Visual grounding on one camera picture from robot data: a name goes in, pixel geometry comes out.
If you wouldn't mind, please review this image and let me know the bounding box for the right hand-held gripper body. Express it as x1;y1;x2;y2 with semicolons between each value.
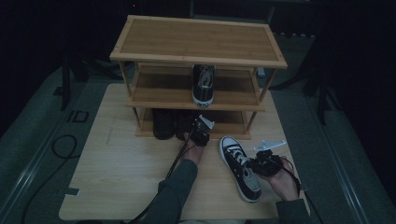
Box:
247;139;288;177

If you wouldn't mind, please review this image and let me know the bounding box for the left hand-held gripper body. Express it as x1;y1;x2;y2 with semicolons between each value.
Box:
188;114;216;147

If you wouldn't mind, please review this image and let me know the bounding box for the black shoe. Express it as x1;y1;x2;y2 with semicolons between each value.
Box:
175;109;200;142
151;108;176;141

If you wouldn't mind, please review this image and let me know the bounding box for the black canvas sneaker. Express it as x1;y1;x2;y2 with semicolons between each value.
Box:
191;63;217;109
219;135;262;203

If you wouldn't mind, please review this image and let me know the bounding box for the wooden shoe rack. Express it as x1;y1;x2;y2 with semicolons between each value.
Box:
109;14;289;141

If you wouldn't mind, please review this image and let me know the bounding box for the person's left hand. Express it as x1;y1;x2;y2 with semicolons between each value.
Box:
181;132;206;165

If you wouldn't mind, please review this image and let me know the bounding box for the person's right hand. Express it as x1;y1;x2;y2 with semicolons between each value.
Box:
262;157;301;202

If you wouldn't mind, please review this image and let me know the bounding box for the black metal stand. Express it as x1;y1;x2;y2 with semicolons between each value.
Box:
317;73;334;126
60;55;72;112

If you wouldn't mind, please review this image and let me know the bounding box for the left hand-held gripper cable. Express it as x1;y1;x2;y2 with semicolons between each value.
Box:
124;133;194;224

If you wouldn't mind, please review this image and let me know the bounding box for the black floor cable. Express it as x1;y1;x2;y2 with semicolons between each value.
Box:
20;133;78;224

